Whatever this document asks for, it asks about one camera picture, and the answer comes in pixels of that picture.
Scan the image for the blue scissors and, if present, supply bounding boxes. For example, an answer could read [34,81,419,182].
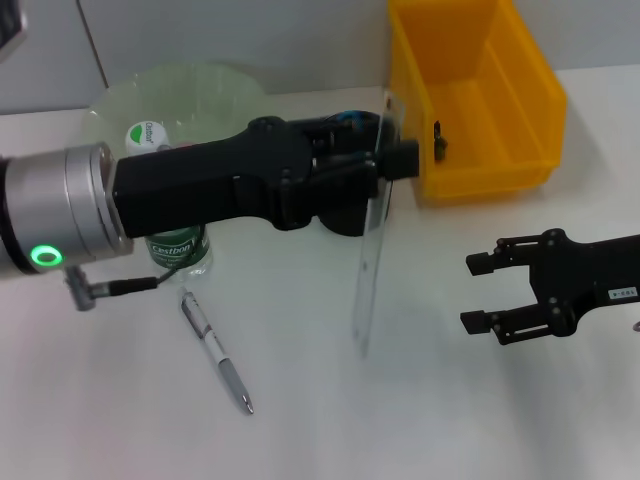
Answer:
[329,110,371,129]

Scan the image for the yellow plastic bin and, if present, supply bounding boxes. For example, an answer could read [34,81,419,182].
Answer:
[388,0,569,204]

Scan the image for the transparent plastic ruler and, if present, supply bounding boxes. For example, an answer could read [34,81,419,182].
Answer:
[352,92,404,359]

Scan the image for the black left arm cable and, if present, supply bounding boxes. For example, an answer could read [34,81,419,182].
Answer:
[94,252,204,297]

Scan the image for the black mesh pen holder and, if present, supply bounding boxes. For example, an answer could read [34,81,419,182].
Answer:
[314,110,402,237]

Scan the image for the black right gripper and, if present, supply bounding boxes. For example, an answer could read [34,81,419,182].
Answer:
[459,228,640,346]

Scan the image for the clear green-label water bottle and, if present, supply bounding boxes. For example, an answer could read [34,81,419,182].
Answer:
[124,121,214,284]

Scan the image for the green glass fruit bowl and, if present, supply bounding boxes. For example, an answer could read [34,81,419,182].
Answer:
[84,62,271,151]

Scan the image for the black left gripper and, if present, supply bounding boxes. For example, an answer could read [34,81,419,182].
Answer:
[112,115,420,239]

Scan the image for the grey white pen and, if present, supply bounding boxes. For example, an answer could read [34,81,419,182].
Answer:
[179,286,255,415]

